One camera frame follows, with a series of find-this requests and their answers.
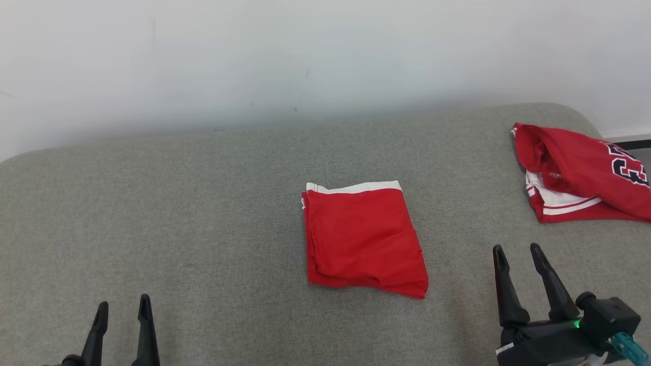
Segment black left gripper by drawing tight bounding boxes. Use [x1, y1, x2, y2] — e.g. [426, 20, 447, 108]
[43, 294, 161, 366]

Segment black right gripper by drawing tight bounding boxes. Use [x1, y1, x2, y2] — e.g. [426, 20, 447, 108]
[492, 242, 611, 366]

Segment red basketball jersey white sleeves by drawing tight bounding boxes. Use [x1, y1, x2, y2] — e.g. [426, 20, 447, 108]
[511, 123, 651, 224]

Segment red shorts white band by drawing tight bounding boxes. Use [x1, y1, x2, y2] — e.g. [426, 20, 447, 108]
[301, 180, 429, 299]

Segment grey fabric sofa seat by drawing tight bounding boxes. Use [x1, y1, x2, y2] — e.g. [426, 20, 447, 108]
[0, 103, 651, 366]

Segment turquoise cable connector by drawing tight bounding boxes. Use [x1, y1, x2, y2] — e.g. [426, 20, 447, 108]
[610, 331, 649, 366]

